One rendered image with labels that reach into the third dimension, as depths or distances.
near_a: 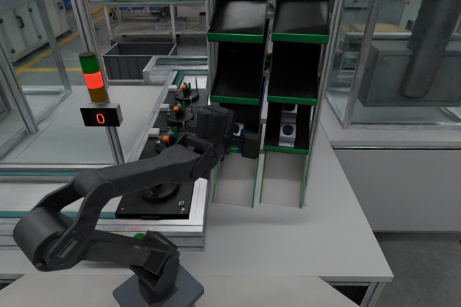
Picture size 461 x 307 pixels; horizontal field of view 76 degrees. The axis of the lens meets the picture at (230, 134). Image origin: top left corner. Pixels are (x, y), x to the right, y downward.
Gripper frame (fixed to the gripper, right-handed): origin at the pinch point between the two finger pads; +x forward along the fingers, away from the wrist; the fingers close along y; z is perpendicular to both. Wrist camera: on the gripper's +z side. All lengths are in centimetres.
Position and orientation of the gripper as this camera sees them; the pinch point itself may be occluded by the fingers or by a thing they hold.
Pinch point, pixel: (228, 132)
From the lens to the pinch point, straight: 76.3
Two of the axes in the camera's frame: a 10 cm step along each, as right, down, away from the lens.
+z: 1.2, -9.3, -3.5
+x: 2.8, -3.1, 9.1
